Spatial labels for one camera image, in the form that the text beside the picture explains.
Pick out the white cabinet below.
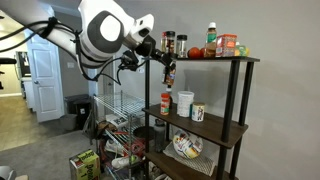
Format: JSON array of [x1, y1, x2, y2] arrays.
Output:
[[20, 77, 36, 113]]

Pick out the black padded bar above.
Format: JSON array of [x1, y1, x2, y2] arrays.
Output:
[[0, 57, 18, 66]]

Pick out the grey round object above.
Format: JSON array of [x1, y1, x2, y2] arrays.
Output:
[[0, 165, 18, 180]]

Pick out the orange seasoning bottle red cap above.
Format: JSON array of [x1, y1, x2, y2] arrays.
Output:
[[160, 92, 171, 116]]

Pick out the green cardboard box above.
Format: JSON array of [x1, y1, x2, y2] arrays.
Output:
[[68, 149, 102, 180]]

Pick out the dark cooking pot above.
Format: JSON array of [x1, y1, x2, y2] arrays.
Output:
[[133, 125, 156, 142]]

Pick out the red patterned box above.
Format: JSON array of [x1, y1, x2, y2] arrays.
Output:
[[215, 33, 238, 58]]

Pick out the dark bottle white cap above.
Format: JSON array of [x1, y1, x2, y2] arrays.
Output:
[[165, 86, 174, 109]]

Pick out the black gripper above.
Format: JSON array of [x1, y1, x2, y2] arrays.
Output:
[[134, 34, 176, 72]]

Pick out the white sneaker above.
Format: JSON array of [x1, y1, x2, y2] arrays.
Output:
[[104, 139, 126, 154]]

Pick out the small printed tin can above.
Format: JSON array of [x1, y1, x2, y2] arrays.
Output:
[[191, 101, 206, 123]]

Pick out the green herb jar black lid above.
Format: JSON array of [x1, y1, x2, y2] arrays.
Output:
[[175, 34, 189, 59]]

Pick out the black trash bin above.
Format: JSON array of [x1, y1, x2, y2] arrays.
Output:
[[63, 93, 93, 130]]

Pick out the red item in rack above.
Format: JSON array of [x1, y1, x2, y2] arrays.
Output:
[[123, 140, 146, 158]]

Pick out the dark grey water bottle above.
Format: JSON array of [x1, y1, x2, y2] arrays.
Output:
[[153, 118, 167, 154]]

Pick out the white and green shoe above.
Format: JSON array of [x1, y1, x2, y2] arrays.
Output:
[[111, 154, 141, 169]]

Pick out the yellow-green spice jar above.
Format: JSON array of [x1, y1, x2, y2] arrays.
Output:
[[160, 31, 168, 56]]

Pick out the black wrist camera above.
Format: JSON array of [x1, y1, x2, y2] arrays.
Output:
[[118, 49, 140, 72]]

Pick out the white printed paper box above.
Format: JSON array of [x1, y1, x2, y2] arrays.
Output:
[[105, 113, 129, 129]]

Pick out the white plastic tub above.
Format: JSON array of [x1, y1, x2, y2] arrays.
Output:
[[176, 90, 195, 118]]

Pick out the black-framed wooden shelf unit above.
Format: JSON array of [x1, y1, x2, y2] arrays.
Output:
[[142, 55, 261, 180]]

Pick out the orange spice jar black lid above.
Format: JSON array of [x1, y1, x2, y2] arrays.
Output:
[[164, 30, 176, 58]]

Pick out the brown bundle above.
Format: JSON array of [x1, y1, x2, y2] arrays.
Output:
[[97, 120, 118, 136]]

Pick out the white mesh mat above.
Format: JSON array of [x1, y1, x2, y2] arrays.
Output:
[[162, 141, 217, 177]]

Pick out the green yellow bag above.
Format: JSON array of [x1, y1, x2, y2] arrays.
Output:
[[234, 41, 251, 57]]

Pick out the colourful printed bowl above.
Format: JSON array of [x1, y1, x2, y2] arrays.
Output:
[[172, 129, 204, 160]]

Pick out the chrome wire rack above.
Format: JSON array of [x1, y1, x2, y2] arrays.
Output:
[[93, 92, 148, 180]]

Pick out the grey plastic bin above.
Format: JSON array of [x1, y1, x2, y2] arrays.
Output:
[[59, 113, 78, 132]]

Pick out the white panel door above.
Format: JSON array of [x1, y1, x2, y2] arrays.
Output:
[[24, 31, 66, 123]]

